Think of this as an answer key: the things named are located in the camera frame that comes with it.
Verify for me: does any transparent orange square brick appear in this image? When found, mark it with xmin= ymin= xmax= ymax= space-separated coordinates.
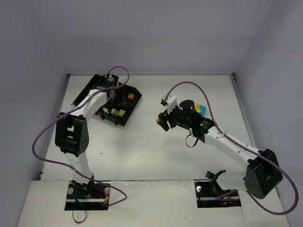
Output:
xmin=127 ymin=93 xmax=135 ymax=100

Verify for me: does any lime green small brick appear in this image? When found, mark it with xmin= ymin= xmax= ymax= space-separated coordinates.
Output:
xmin=111 ymin=108 xmax=118 ymax=116

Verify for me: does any lime green curved brick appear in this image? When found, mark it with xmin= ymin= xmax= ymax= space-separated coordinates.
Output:
xmin=117 ymin=109 xmax=126 ymax=118

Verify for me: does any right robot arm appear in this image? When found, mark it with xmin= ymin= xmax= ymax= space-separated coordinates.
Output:
xmin=156 ymin=96 xmax=283 ymax=199

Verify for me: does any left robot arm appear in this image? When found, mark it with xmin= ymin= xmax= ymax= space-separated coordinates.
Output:
xmin=55 ymin=74 xmax=119 ymax=199

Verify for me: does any black four-compartment tray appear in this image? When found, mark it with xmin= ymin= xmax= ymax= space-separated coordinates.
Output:
xmin=72 ymin=74 xmax=142 ymax=126

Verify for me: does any teal long brick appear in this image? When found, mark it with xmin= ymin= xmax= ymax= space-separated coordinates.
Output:
xmin=198 ymin=105 xmax=206 ymax=117

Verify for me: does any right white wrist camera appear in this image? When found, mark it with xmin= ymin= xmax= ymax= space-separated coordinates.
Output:
xmin=160 ymin=95 xmax=177 ymax=114

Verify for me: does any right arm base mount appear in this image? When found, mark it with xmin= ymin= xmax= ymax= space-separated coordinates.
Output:
xmin=194 ymin=170 xmax=241 ymax=208

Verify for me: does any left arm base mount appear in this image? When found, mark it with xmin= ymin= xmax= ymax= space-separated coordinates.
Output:
xmin=64 ymin=181 xmax=111 ymax=211

